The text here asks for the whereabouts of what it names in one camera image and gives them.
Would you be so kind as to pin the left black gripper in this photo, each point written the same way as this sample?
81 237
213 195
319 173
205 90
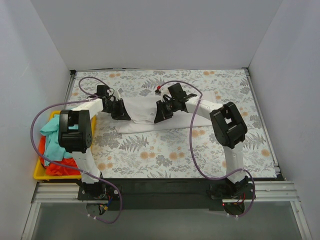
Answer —
119 108

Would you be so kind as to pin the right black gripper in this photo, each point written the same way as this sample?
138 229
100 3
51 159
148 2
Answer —
164 110

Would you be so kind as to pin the white t shirt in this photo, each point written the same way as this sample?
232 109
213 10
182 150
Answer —
146 117

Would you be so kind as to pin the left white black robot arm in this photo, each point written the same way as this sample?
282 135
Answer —
75 135

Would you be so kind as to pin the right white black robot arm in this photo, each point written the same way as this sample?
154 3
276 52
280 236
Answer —
229 129

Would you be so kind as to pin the floral table cloth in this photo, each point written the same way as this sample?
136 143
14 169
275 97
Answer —
175 153

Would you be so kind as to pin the teal t shirt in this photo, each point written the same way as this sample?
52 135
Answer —
52 150

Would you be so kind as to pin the orange t shirt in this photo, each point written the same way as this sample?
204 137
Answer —
56 170

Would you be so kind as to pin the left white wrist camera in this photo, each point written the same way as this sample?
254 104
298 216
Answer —
117 94

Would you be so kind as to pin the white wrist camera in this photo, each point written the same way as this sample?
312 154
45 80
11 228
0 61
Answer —
117 94
163 93

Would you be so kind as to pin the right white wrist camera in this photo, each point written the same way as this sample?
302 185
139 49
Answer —
163 93

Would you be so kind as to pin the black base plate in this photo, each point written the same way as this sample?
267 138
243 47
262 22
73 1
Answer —
166 193

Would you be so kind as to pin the aluminium frame rail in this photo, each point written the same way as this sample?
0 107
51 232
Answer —
265 191

